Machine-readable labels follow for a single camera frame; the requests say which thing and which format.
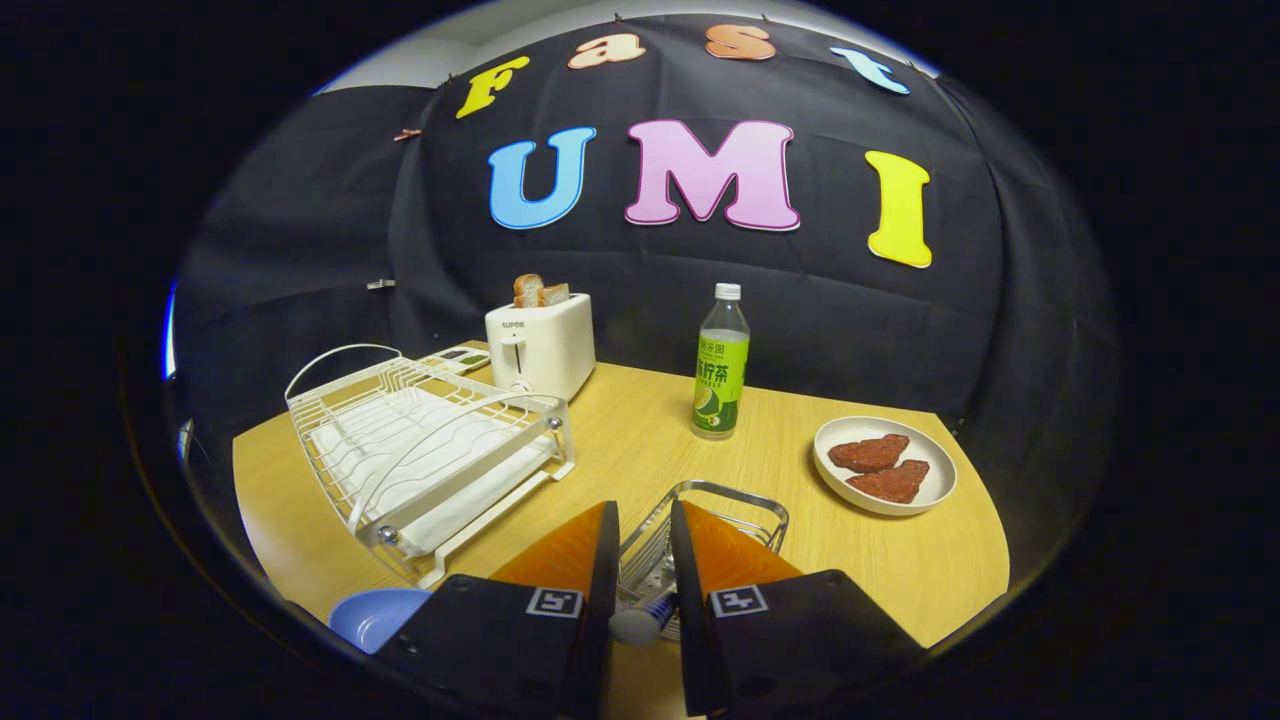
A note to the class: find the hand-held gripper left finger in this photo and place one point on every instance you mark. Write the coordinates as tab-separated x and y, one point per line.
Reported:
597	640

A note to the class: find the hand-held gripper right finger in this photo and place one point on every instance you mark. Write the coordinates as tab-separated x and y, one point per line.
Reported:
692	650

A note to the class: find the blue plate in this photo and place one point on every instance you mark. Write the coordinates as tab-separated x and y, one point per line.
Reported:
370	615

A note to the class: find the white plate with meat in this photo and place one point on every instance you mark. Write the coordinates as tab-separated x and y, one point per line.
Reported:
935	480

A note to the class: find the red meat piece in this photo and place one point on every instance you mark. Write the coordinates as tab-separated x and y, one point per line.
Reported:
868	453
890	482

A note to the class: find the green label drink bottle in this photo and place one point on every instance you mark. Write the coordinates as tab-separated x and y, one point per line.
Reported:
720	380

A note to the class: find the white drip tray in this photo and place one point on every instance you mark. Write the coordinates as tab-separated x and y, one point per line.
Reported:
400	440

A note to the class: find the white toaster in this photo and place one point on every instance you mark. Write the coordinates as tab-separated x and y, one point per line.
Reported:
545	345

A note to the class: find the white divided seasoning tray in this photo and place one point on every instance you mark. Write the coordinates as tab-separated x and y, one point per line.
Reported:
455	358

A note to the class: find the toast bread slice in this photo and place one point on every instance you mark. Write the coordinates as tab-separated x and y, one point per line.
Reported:
556	294
527	290

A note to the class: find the black backdrop cloth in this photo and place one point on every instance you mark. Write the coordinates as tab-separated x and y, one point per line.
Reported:
850	320

